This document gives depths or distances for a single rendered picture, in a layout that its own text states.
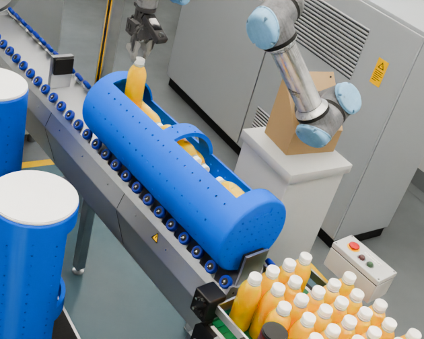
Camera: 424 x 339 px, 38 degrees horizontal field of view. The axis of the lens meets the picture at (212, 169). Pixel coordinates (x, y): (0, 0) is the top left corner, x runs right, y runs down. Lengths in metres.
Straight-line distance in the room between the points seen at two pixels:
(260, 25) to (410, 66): 1.58
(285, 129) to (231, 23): 2.21
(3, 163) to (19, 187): 0.65
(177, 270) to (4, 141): 0.95
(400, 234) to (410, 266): 0.33
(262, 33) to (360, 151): 1.81
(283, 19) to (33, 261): 1.07
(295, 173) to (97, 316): 1.31
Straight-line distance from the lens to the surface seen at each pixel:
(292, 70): 2.01
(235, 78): 4.45
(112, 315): 3.13
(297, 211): 2.45
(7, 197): 2.04
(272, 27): 1.90
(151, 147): 2.13
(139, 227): 2.27
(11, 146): 2.69
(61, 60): 2.84
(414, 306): 3.88
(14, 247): 2.02
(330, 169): 2.39
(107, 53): 3.14
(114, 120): 2.29
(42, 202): 2.03
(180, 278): 2.13
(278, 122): 2.39
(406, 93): 3.47
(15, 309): 2.21
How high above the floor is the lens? 2.29
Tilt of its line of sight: 32 degrees down
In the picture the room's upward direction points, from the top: 16 degrees clockwise
